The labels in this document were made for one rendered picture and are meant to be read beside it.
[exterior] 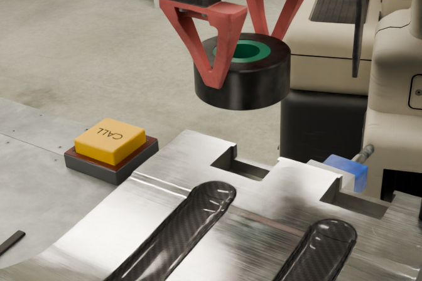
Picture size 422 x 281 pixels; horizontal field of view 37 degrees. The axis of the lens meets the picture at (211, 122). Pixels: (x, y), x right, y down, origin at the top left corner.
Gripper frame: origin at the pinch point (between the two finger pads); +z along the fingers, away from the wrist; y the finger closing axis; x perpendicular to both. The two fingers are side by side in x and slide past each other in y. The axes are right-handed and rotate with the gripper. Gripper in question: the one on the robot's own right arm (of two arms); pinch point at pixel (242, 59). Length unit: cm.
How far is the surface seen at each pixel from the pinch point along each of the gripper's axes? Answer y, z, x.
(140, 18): -197, 98, -200
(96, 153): -0.9, 17.0, -20.7
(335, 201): -3.4, 13.4, 7.7
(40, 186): 4.7, 19.9, -24.5
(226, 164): -1.6, 12.3, -3.0
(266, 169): -2.9, 12.2, 0.7
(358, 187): -11.3, 17.0, 6.6
